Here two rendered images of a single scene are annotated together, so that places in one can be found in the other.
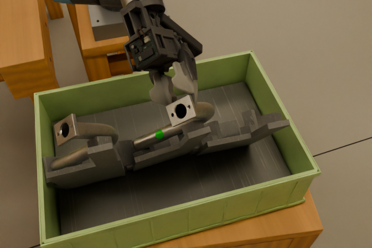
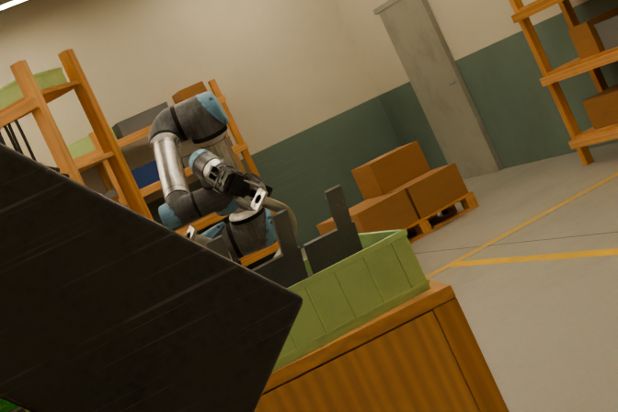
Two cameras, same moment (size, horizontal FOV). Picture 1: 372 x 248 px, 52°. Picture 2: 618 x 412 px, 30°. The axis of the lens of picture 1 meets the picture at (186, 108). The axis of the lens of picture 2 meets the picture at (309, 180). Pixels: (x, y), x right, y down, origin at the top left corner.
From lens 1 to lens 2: 259 cm
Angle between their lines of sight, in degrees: 49
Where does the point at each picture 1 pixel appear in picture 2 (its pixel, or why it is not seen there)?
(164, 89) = (246, 201)
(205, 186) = not seen: hidden behind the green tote
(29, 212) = not seen: outside the picture
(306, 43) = (579, 365)
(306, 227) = (434, 291)
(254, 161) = not seen: hidden behind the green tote
